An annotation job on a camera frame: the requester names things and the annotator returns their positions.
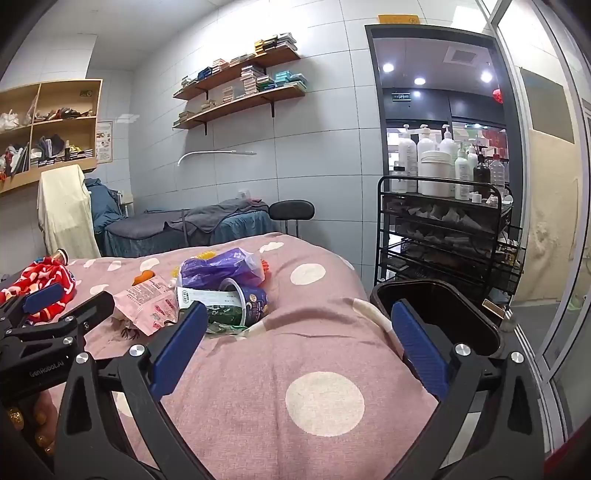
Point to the blue massage bed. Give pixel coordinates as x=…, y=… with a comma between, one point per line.
x=240, y=226

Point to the person's left hand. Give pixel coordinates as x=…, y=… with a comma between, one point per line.
x=32, y=415

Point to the black trash bin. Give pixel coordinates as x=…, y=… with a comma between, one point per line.
x=461, y=314

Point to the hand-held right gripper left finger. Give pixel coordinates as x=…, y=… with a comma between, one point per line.
x=180, y=350

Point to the pink polka-dot blanket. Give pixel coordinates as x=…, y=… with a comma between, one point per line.
x=277, y=350

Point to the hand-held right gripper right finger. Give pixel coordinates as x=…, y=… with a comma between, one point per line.
x=420, y=350

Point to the purple plastic bag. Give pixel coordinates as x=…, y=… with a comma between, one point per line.
x=221, y=267

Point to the wooden cubby shelf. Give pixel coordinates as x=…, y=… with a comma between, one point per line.
x=64, y=121

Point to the cream draped cloth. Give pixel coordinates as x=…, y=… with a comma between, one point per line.
x=64, y=212

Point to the glass door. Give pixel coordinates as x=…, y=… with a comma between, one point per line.
x=545, y=207

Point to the purple paper bowl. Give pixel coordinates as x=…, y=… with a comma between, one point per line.
x=251, y=302

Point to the red hanging ornament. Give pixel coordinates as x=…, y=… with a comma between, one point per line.
x=497, y=94

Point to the yellow foam net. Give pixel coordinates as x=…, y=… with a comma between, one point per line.
x=207, y=254

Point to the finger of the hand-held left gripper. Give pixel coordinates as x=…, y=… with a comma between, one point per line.
x=44, y=297
x=94, y=309

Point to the wall shelves with boxes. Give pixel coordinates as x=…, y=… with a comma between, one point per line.
x=251, y=78

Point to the wall poster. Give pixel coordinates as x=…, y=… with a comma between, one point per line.
x=104, y=143

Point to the green exit sign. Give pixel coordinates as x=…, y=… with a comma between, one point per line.
x=400, y=96

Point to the blue duvet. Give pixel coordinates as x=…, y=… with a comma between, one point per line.
x=104, y=203

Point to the red patterned cloth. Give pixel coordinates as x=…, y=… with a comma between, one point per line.
x=41, y=272

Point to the group of lotion bottles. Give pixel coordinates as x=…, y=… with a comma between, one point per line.
x=434, y=170

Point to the white green-label packet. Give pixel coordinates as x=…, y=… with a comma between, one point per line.
x=207, y=297

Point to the pink snack packet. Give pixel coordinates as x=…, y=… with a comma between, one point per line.
x=147, y=304

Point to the small orange scrap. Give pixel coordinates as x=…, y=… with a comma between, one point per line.
x=143, y=278

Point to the black stool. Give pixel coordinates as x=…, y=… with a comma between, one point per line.
x=292, y=211

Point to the red can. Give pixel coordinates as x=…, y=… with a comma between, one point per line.
x=60, y=256

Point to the orange door sign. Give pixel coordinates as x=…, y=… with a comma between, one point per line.
x=398, y=19

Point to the orange foam net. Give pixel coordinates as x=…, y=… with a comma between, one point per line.
x=264, y=270

